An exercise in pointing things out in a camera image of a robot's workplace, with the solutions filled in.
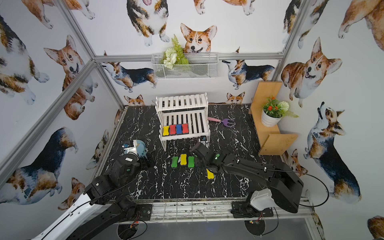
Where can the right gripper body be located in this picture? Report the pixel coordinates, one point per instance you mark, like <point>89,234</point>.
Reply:
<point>205,156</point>

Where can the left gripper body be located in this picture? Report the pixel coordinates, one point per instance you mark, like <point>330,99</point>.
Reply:
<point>141,159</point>

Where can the yellow eraser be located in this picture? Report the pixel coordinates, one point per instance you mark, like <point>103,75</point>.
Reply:
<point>183,159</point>
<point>166,131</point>
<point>210,175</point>

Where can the green eraser top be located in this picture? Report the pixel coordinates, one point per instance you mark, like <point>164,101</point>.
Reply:
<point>174,163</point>
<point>191,162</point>

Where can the white wooden shelf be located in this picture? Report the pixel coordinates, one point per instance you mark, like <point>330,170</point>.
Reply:
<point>185,109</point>

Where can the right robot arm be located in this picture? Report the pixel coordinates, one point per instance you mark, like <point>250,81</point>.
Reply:
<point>283,188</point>

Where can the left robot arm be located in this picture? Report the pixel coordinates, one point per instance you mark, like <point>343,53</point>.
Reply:
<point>103,203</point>

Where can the wooden corner shelf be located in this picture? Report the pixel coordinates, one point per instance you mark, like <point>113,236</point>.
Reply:
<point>272,142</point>

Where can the teal dustpan with brush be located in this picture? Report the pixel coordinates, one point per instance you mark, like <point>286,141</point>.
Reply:
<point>141,148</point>

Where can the purple pink toy rake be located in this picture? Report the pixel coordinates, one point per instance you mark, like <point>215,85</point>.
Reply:
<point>229,123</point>

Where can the red eraser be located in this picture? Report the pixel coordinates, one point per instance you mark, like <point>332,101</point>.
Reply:
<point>172,130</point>
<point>185,129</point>

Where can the potted plant white pot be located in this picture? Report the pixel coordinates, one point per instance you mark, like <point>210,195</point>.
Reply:
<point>273,111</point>

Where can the artificial fern white flowers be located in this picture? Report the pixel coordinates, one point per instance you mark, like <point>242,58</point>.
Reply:
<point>174,55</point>

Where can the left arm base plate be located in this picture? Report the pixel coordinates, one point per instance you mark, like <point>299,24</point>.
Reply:
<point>140,212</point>

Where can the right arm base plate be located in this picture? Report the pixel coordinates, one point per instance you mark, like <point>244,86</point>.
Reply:
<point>245,210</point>

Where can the white wire basket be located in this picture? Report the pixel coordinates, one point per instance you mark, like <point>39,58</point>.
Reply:
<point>194,66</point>

